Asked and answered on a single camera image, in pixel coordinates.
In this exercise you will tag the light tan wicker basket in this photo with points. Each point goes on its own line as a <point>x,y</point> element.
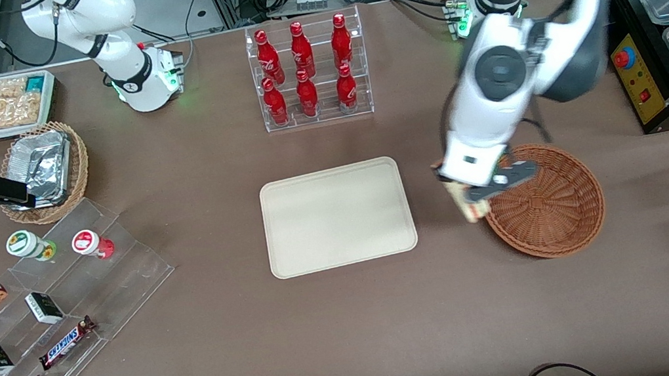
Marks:
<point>80,163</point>

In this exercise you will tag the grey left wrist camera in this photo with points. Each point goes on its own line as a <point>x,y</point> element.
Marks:
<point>515,175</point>

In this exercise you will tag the brown round wicker basket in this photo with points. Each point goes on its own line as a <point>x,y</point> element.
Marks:
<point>551,215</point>

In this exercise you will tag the clear acrylic bottle rack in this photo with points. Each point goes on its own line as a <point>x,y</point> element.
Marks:
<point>324,93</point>

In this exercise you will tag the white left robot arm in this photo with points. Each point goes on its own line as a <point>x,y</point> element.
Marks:
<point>496,117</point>

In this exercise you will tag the red cola bottle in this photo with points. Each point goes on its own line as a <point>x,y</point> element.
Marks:
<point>301,50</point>
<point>269,58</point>
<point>308,98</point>
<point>276,105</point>
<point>341,41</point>
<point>347,92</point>

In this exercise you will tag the clear acrylic step display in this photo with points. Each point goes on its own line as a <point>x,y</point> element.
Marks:
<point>122,273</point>

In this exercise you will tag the large clear cracker bag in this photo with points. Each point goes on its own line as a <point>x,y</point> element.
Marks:
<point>5,112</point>

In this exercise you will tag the teal snack pack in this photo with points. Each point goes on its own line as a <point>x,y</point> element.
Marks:
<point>35,83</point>

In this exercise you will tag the triangular sandwich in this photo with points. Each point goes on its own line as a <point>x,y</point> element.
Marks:
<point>474,212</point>

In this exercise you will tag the red-lid white cup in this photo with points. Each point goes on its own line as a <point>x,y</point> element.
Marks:
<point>87,241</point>

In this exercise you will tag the white power strip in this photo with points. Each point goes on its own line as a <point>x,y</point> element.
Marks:
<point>311,2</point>

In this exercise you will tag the small clear cracker bag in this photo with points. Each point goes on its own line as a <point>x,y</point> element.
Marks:
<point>8,87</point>

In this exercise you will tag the aluminium foil container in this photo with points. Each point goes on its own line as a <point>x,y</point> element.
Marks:
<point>42,162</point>

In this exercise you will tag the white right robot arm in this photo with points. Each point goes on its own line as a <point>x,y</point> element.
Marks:
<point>140,84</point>

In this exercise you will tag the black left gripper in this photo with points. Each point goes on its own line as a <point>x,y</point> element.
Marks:
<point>442,178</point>

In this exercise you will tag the beige rectangular tray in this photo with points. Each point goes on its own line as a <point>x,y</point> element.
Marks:
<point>339,217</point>

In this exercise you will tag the green-lid white cup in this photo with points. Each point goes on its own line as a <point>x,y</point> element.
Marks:
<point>24,243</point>

